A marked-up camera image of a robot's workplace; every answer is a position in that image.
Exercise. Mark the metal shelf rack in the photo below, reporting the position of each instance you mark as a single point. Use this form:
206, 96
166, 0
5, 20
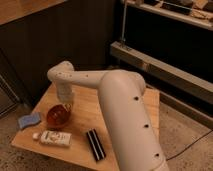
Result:
174, 57

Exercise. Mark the white lotion bottle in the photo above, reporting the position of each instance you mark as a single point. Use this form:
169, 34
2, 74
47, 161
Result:
53, 138

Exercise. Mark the blue sponge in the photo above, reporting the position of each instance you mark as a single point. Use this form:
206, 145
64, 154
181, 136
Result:
29, 120

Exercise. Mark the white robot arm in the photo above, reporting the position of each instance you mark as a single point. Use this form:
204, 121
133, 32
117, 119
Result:
120, 94

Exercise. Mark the wooden counter top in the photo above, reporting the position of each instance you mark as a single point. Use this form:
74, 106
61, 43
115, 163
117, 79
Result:
11, 10

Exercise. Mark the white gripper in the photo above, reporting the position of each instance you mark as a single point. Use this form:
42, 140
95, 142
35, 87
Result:
64, 93

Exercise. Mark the black striped rectangular block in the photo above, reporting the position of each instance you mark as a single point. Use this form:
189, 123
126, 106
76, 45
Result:
95, 144

